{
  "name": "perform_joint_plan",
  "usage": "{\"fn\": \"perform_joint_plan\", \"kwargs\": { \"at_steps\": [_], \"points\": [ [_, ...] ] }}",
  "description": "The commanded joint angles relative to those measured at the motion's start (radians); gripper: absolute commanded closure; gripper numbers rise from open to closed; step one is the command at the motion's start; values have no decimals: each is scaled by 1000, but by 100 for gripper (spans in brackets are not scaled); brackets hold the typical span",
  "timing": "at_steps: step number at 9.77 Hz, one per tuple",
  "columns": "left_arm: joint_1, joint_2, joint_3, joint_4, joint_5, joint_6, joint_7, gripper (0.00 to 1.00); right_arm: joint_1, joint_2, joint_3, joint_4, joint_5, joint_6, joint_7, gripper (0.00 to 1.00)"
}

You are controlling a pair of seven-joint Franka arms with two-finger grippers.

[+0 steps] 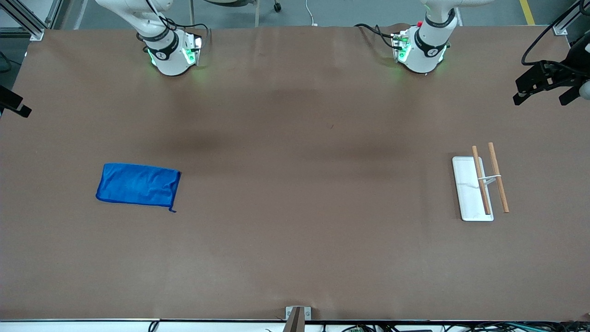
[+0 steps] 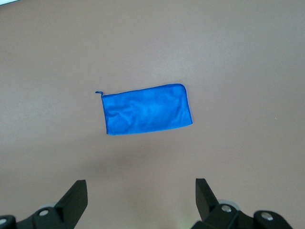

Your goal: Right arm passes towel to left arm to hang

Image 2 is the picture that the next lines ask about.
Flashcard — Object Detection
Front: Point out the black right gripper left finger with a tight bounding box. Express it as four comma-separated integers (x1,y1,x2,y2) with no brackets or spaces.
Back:
18,180,89,229

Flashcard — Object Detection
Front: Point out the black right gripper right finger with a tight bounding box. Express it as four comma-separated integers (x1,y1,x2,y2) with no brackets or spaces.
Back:
192,178,254,229

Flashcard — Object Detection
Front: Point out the blue microfibre towel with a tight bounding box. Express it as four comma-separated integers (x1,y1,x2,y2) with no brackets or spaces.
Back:
95,83,193,135

